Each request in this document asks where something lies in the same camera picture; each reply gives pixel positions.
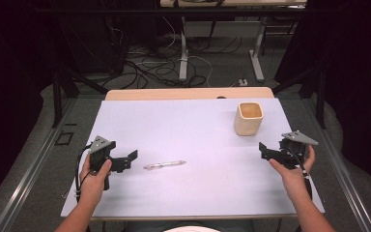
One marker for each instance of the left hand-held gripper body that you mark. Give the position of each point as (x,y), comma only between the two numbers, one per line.
(100,145)

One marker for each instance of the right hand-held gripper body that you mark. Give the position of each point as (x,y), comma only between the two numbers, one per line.
(294,145)

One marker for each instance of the beige square cup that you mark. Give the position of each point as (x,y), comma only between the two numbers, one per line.
(248,124)

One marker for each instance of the clear plastic pen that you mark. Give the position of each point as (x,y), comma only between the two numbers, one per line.
(164,164)

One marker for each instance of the person's right hand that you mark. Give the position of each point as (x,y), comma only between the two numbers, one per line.
(293,180)

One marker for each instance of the person's left hand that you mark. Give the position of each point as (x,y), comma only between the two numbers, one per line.
(93,185)

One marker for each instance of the black metal stand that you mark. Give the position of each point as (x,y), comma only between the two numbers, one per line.
(57,96)
(319,96)

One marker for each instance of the white table mat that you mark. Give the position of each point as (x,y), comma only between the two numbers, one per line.
(186,135)

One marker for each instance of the white power plug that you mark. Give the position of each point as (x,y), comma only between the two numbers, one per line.
(243,82)

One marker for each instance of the wooden table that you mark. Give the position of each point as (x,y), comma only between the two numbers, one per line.
(174,94)

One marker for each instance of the black curtain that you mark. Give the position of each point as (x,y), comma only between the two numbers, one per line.
(357,64)
(9,64)

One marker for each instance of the background desk with white legs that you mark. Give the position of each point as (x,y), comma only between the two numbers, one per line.
(183,61)

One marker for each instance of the black floor socket frame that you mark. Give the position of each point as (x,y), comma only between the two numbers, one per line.
(64,138)

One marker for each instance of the metal floor rail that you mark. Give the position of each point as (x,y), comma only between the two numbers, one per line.
(29,174)
(341,174)

